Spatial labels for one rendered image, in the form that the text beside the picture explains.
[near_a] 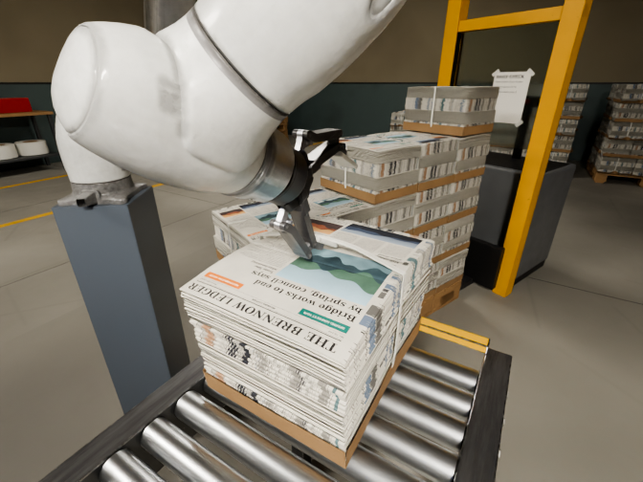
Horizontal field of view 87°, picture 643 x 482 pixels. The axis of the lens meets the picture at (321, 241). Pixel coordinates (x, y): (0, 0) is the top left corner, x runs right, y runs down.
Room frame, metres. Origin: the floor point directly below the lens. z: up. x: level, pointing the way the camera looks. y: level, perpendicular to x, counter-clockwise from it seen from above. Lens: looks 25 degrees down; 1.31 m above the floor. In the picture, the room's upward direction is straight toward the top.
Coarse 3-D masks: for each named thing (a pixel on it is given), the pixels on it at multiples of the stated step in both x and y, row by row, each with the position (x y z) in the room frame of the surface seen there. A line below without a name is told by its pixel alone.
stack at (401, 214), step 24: (312, 192) 1.58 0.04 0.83; (336, 192) 1.58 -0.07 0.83; (432, 192) 1.64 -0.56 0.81; (216, 216) 1.28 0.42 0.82; (240, 216) 1.26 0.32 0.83; (264, 216) 1.26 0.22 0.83; (288, 216) 1.26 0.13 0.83; (336, 216) 1.26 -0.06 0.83; (360, 216) 1.34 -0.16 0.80; (384, 216) 1.44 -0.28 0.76; (408, 216) 1.54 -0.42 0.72; (432, 216) 1.65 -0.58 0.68; (216, 240) 1.31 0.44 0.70; (240, 240) 1.10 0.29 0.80; (432, 240) 1.68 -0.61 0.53; (432, 264) 1.70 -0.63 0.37; (432, 288) 1.72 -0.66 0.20
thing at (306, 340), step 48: (192, 288) 0.43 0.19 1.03; (240, 288) 0.43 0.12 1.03; (288, 288) 0.42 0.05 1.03; (336, 288) 0.42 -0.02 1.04; (384, 288) 0.42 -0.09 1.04; (240, 336) 0.38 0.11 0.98; (288, 336) 0.33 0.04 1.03; (336, 336) 0.33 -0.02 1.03; (384, 336) 0.41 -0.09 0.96; (240, 384) 0.41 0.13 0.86; (288, 384) 0.35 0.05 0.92; (336, 384) 0.30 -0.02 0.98; (336, 432) 0.32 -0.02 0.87
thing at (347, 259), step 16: (272, 240) 0.59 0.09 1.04; (320, 256) 0.52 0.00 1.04; (336, 256) 0.52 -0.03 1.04; (352, 256) 0.52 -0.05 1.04; (352, 272) 0.46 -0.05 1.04; (368, 272) 0.46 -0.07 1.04; (384, 272) 0.47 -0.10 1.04; (400, 288) 0.45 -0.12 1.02; (400, 304) 0.45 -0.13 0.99; (400, 320) 0.47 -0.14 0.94
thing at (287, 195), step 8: (296, 152) 0.41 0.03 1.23; (304, 152) 0.46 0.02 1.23; (296, 160) 0.40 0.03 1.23; (304, 160) 0.42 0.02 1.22; (296, 168) 0.39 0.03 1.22; (304, 168) 0.41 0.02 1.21; (296, 176) 0.39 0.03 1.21; (304, 176) 0.41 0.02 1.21; (312, 176) 0.47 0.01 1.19; (288, 184) 0.39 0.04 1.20; (296, 184) 0.39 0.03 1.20; (304, 184) 0.41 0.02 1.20; (288, 192) 0.39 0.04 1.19; (296, 192) 0.40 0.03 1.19; (272, 200) 0.39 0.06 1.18; (280, 200) 0.40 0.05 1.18; (288, 200) 0.40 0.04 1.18; (296, 200) 0.44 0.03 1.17; (288, 208) 0.42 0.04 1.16
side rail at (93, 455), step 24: (168, 384) 0.46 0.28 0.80; (192, 384) 0.46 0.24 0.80; (144, 408) 0.41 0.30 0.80; (168, 408) 0.41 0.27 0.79; (120, 432) 0.37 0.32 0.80; (192, 432) 0.44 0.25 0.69; (72, 456) 0.33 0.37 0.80; (96, 456) 0.33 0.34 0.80; (144, 456) 0.37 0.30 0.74; (48, 480) 0.29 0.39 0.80; (72, 480) 0.29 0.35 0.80; (96, 480) 0.31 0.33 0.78
